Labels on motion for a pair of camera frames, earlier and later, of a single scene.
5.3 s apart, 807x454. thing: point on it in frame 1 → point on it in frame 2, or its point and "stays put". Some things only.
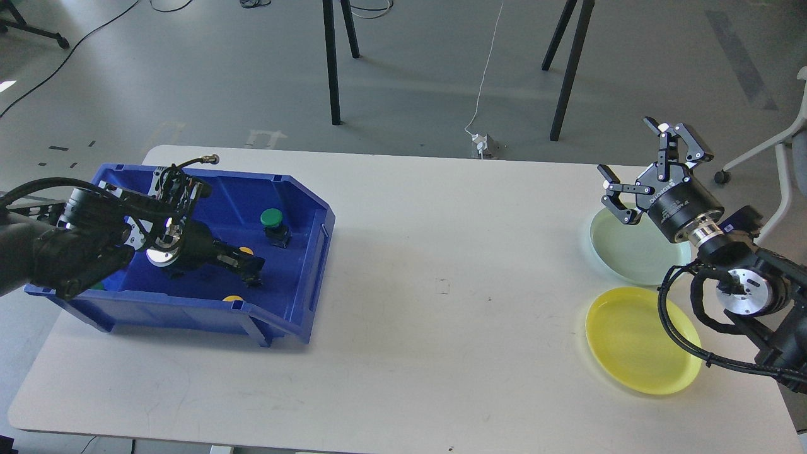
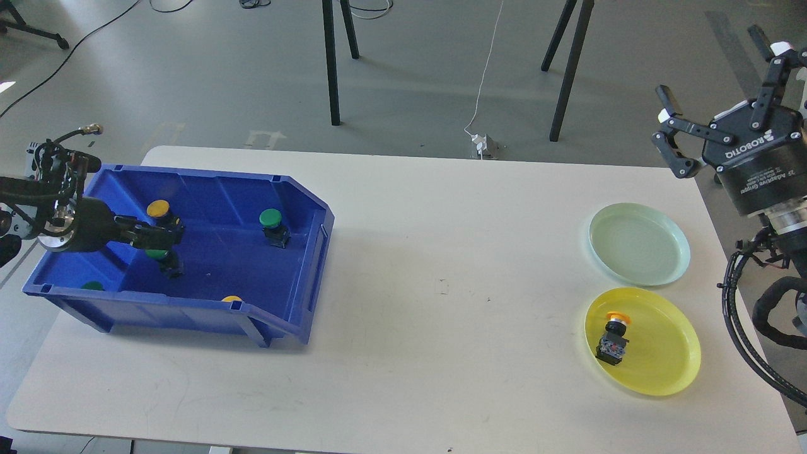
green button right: (278, 234) stays put
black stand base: (10, 16) stays put
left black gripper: (185, 245) → (84, 224)
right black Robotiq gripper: (674, 197) → (760, 147)
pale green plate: (637, 252) stays put
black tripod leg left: (328, 11) stays put
